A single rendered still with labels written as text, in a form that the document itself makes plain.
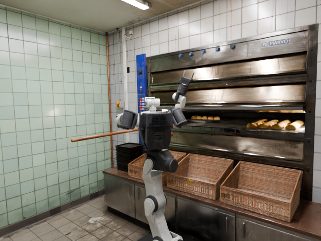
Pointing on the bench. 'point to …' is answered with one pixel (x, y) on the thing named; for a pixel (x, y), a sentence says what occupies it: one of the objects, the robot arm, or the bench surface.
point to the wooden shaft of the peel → (102, 135)
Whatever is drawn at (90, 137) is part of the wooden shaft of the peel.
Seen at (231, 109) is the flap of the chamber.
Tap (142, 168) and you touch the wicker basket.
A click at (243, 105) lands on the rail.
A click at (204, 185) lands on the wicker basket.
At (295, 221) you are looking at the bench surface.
